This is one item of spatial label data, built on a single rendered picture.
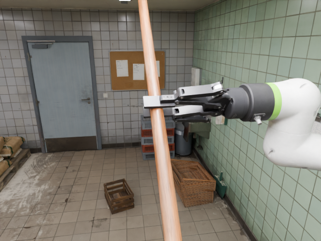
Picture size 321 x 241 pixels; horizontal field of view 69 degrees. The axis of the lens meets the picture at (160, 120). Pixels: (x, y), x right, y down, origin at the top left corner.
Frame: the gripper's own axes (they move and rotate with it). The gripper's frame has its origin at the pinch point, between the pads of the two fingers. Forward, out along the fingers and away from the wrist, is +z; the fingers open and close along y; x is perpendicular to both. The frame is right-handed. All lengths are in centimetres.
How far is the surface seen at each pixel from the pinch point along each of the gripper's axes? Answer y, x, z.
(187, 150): 349, 156, -99
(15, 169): 337, 138, 197
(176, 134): 330, 181, -80
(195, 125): 255, 151, -93
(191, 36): 222, 326, -115
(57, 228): 261, 26, 96
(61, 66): 258, 293, 121
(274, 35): 73, 126, -121
